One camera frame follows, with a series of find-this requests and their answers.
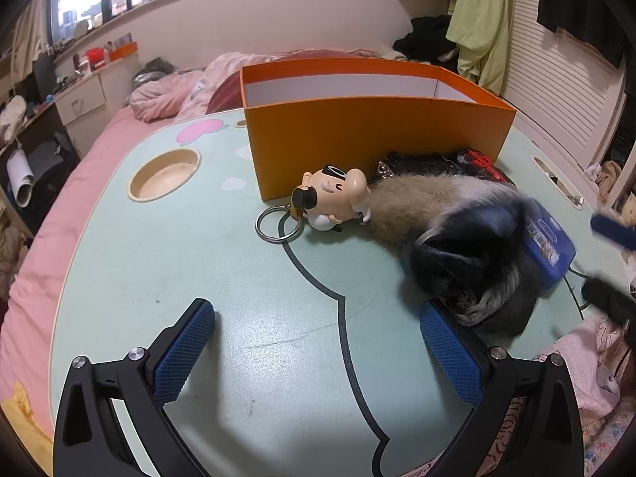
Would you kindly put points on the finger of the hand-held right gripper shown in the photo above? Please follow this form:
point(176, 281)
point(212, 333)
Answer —
point(608, 303)
point(613, 232)

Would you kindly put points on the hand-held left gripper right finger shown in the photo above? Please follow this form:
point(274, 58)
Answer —
point(449, 353)

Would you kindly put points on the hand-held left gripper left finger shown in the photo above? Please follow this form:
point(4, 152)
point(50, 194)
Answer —
point(184, 353)

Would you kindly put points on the blue tin box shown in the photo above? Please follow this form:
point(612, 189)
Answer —
point(551, 243)

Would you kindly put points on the black fur hair clip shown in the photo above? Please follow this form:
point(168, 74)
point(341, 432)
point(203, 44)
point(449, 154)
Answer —
point(462, 258)

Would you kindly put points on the white fur hair clip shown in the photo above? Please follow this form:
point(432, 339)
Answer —
point(477, 190)

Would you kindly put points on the tan fur hair clip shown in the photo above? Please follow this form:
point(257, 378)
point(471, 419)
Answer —
point(402, 208)

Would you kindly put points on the large orange cardboard box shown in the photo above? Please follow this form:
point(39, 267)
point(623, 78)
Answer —
point(372, 134)

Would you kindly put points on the mint cartoon printed desktop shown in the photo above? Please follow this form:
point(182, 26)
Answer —
point(198, 258)

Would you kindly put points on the beige plush toy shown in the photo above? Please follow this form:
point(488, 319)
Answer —
point(608, 179)

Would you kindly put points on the white slatted closet door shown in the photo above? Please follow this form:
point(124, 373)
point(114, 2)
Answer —
point(561, 99)

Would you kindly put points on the multicolour knit blanket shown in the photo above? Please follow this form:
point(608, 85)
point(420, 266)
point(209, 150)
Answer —
point(606, 447)

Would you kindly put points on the yellow cloth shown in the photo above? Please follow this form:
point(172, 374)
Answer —
point(30, 422)

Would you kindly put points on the pink bed sheet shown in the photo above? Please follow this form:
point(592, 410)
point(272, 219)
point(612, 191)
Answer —
point(74, 184)

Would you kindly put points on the black office chair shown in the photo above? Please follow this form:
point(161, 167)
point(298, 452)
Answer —
point(49, 169)

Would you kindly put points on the black hanging garment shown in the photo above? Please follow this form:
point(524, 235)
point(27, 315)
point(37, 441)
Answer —
point(581, 5)

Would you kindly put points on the white paper roll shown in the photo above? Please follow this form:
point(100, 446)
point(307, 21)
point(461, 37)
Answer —
point(21, 179)

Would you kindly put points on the light green hanging garment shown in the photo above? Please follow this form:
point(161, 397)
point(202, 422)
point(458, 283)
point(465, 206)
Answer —
point(482, 25)

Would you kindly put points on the pink floral quilt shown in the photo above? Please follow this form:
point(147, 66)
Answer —
point(164, 99)

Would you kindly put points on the white drawer cabinet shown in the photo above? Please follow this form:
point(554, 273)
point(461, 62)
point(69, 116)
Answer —
point(82, 99)

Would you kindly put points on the black clothes pile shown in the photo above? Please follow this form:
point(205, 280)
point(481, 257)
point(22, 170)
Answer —
point(422, 35)

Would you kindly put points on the dark grey bag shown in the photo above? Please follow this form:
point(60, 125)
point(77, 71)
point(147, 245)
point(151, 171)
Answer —
point(154, 73)

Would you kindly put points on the white cloth bag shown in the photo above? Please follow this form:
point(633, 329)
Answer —
point(12, 114)

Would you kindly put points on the black monitor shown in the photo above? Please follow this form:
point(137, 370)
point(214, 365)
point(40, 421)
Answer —
point(44, 79)

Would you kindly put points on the small orange storage box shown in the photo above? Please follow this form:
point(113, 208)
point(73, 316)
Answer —
point(124, 50)

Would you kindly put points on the red container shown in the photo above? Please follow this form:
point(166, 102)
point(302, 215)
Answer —
point(95, 57)

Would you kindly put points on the beige curtain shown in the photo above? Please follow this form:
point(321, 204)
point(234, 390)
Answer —
point(30, 39)

